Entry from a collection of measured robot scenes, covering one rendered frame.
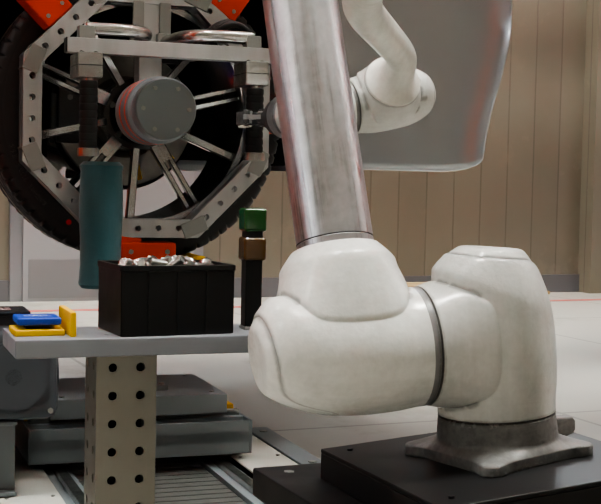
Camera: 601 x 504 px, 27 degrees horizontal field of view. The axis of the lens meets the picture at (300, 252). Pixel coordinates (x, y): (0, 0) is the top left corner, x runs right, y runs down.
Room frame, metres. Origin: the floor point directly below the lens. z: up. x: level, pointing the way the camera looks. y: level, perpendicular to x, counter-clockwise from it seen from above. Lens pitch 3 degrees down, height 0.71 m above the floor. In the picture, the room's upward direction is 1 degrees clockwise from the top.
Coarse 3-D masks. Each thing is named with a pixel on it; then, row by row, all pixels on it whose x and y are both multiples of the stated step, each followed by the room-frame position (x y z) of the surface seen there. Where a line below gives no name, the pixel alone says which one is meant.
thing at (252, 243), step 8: (240, 240) 2.17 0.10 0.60; (248, 240) 2.15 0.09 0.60; (256, 240) 2.15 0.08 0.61; (264, 240) 2.16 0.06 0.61; (240, 248) 2.17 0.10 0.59; (248, 248) 2.15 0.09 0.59; (256, 248) 2.15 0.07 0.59; (264, 248) 2.16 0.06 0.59; (240, 256) 2.17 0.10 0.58; (248, 256) 2.15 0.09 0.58; (256, 256) 2.15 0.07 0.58; (264, 256) 2.16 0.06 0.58
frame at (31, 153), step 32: (96, 0) 2.66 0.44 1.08; (128, 0) 2.69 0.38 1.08; (160, 0) 2.71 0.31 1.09; (192, 0) 2.73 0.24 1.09; (64, 32) 2.64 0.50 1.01; (32, 64) 2.62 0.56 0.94; (32, 96) 2.66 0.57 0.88; (32, 128) 2.62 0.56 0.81; (32, 160) 2.62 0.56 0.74; (64, 192) 2.64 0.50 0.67; (224, 192) 2.76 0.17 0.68; (128, 224) 2.69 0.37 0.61; (160, 224) 2.72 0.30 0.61; (192, 224) 2.74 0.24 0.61
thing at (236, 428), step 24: (24, 432) 2.70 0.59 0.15; (48, 432) 2.65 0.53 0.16; (72, 432) 2.67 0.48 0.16; (168, 432) 2.74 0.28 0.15; (192, 432) 2.76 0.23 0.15; (216, 432) 2.78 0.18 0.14; (240, 432) 2.80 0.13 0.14; (24, 456) 2.69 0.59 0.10; (48, 456) 2.65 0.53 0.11; (72, 456) 2.67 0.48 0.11; (168, 456) 2.74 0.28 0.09
